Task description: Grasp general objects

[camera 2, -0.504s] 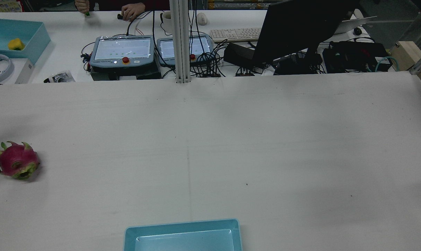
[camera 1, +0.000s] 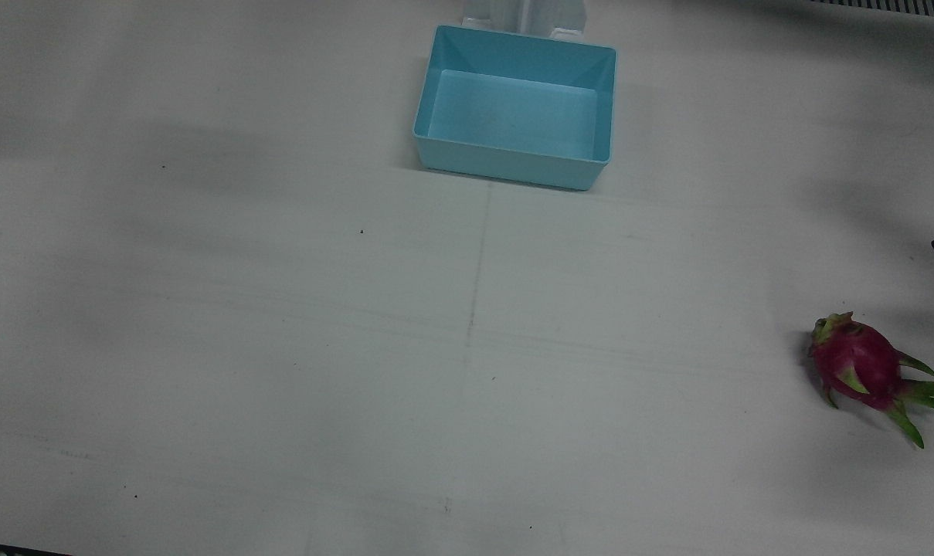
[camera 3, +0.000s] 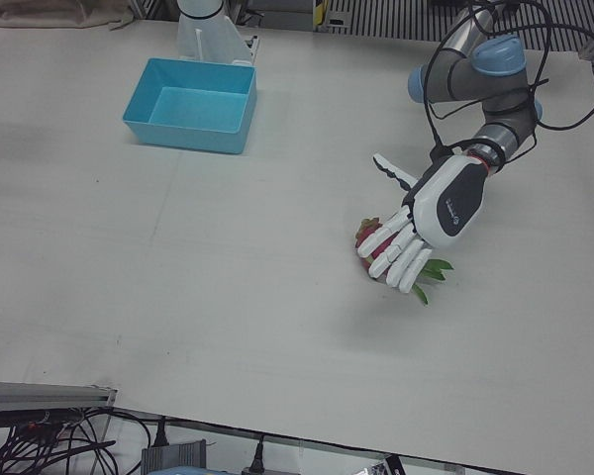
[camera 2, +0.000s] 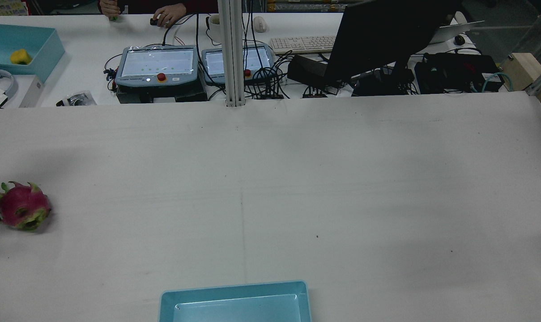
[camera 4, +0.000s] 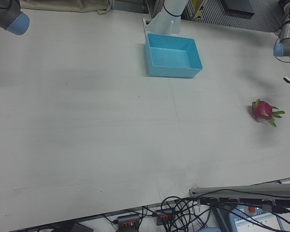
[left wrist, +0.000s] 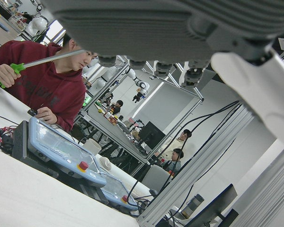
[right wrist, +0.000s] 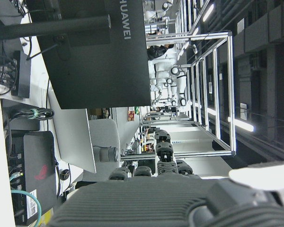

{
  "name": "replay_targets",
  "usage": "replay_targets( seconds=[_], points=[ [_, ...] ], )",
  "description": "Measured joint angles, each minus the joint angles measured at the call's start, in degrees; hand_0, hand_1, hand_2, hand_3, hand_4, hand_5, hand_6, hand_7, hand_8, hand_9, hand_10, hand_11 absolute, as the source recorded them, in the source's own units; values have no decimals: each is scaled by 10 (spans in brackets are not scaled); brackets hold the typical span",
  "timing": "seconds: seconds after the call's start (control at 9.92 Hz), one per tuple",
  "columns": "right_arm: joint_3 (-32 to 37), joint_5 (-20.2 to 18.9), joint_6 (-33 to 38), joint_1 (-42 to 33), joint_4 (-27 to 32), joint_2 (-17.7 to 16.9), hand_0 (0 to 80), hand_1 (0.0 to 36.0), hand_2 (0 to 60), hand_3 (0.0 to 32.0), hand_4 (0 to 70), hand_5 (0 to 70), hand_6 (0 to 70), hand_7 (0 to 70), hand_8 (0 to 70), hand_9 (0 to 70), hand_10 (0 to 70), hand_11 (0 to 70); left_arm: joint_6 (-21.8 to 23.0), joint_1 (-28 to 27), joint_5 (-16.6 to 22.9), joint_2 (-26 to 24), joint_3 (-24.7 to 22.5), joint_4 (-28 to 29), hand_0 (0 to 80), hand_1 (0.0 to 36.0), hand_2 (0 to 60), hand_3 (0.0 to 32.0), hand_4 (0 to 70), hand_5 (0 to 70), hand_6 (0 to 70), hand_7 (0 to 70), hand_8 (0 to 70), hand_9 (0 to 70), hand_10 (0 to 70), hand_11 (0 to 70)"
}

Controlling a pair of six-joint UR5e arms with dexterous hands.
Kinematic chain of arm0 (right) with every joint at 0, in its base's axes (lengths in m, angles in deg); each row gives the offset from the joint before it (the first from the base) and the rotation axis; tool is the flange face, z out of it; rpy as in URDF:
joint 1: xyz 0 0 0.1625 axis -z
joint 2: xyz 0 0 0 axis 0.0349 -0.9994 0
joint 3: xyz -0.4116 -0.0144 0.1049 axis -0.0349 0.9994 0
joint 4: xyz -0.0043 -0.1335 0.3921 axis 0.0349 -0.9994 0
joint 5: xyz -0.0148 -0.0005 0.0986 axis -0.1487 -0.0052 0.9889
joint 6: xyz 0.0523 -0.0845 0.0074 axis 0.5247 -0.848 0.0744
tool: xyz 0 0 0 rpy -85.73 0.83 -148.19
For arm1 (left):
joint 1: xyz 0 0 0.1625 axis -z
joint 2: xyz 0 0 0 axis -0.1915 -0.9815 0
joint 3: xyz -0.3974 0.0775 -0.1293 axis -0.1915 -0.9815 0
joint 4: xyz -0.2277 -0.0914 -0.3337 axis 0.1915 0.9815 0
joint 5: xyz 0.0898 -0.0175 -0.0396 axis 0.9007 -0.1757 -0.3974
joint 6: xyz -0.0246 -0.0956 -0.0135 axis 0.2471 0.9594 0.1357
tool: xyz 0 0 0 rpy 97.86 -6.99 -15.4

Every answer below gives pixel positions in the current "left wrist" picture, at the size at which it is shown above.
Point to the left robot hand white fingers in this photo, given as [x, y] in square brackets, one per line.
[156, 28]

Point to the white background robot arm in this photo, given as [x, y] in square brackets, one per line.
[139, 84]

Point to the distant seated person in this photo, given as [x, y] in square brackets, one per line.
[117, 107]

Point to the black monitor on table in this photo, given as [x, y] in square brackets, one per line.
[151, 136]

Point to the aluminium framed work table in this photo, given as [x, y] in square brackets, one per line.
[113, 132]

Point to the person in cream jacket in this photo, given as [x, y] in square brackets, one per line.
[175, 144]

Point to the person in maroon hoodie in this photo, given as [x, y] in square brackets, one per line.
[49, 78]

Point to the white humanoid robot head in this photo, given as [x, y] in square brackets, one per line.
[38, 24]

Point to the person in blue jacket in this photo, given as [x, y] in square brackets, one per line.
[176, 160]

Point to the white cup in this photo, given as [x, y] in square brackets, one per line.
[92, 146]

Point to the grey office chair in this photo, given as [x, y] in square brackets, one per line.
[156, 177]

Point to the small black device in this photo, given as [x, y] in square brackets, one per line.
[32, 112]

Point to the large blue teach pendant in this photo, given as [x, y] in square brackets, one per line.
[54, 144]

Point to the small blue teach pendant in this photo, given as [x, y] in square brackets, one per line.
[116, 189]

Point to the black ribbed control box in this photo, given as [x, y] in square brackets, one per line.
[20, 142]

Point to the clear drink bottle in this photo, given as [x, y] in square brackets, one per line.
[192, 205]

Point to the black monitor with stand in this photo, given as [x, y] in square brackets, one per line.
[215, 203]

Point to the wide aluminium profile column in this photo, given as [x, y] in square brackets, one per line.
[269, 194]

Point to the aluminium frame post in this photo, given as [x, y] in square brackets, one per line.
[203, 160]

